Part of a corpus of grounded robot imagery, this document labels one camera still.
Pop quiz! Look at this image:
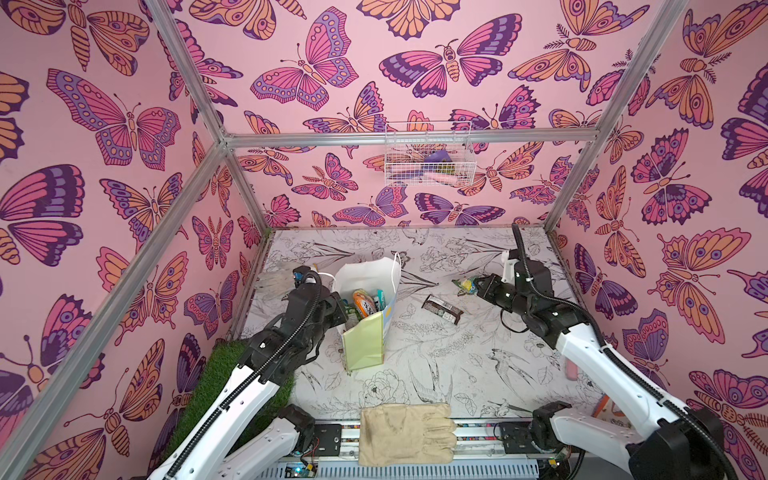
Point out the purple pink garden trowel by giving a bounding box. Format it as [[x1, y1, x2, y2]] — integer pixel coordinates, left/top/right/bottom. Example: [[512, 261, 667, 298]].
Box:
[[565, 359, 579, 381]]

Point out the small brown snack pack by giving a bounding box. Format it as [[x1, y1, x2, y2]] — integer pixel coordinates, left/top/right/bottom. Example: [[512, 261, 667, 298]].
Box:
[[422, 294, 463, 325]]

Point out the white wire basket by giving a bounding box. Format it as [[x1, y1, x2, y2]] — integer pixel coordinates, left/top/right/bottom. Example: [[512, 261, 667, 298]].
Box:
[[382, 120, 477, 189]]

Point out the orange white garden glove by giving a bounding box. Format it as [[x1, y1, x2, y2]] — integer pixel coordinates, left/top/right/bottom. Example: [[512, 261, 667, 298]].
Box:
[[592, 395, 626, 423]]

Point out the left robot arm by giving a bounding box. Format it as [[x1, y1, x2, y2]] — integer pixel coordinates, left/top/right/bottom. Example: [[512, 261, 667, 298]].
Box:
[[149, 266, 347, 479]]

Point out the white paper bag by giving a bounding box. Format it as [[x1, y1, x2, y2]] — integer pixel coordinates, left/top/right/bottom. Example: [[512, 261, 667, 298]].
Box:
[[321, 254, 402, 373]]

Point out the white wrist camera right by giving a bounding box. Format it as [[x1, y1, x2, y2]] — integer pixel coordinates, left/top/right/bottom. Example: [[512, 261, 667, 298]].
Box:
[[500, 249, 519, 284]]

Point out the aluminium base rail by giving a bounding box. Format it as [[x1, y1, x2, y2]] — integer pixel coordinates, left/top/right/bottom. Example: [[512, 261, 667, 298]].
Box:
[[256, 418, 585, 479]]

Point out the beige work glove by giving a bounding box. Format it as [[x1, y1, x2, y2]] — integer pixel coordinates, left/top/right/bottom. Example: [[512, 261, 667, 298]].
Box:
[[358, 403, 457, 467]]

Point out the green artificial grass mat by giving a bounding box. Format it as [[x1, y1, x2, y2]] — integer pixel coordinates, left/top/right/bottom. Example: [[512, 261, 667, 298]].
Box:
[[163, 339, 296, 463]]

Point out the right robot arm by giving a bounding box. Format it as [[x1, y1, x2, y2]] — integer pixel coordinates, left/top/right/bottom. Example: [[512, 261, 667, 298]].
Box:
[[476, 226, 737, 479]]

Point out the green spring tea bag back-side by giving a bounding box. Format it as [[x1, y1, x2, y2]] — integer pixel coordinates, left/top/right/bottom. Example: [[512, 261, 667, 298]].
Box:
[[452, 277, 478, 296]]

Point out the orange Fox's candy bag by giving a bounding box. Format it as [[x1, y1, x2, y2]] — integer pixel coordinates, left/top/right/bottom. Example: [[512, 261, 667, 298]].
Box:
[[352, 289, 378, 319]]

